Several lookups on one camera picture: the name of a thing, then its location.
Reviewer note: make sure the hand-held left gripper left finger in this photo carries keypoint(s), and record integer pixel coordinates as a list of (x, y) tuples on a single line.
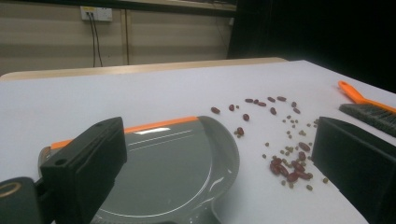
[(84, 168)]

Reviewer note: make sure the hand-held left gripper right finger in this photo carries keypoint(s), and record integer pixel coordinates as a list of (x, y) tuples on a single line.
[(358, 165)]

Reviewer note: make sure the orange brush with grey bristles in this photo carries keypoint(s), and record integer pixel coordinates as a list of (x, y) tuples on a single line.
[(369, 114)]

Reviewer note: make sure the small green beans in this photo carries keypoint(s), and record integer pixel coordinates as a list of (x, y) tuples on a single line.
[(309, 187)]

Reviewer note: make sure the red kidney beans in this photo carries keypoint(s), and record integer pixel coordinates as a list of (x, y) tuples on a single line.
[(292, 176)]

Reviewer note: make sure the grey dustpan with orange edge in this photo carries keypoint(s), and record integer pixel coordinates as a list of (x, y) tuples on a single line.
[(174, 168)]

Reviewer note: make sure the white table cover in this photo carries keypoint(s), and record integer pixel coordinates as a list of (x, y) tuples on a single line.
[(124, 96)]

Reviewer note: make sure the wooden table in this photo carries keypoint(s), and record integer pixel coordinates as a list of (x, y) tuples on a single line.
[(140, 67)]

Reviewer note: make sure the black curtain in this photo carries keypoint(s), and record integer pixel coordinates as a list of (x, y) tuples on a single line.
[(311, 31)]

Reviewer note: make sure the thin wall conduit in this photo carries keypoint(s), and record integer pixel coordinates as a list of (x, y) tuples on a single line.
[(127, 37)]

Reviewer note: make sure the white wall socket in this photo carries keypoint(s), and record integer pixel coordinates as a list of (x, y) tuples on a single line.
[(101, 14)]

